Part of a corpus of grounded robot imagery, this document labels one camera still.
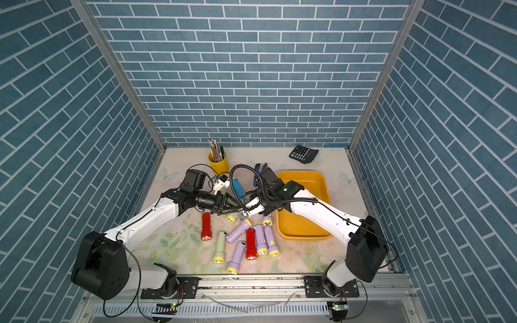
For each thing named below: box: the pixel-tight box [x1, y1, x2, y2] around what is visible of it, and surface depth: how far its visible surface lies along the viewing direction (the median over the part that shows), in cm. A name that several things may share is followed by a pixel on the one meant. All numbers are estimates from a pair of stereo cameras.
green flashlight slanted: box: [236, 209, 250, 221], surface depth 67 cm
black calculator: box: [288, 144, 320, 165], surface depth 118 cm
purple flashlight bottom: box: [226, 240, 247, 276], surface depth 80 cm
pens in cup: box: [207, 138, 226, 163], surface depth 104 cm
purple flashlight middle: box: [254, 224, 269, 256], surface depth 84 cm
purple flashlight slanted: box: [225, 218, 253, 244], surface depth 88 cm
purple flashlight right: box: [263, 226, 281, 258], surface depth 84 cm
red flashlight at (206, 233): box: [201, 212, 213, 241], surface depth 89 cm
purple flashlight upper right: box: [261, 215, 273, 227], surface depth 90 cm
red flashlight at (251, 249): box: [245, 228, 258, 261], surface depth 84 cm
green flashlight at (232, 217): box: [225, 212, 239, 225], surface depth 91 cm
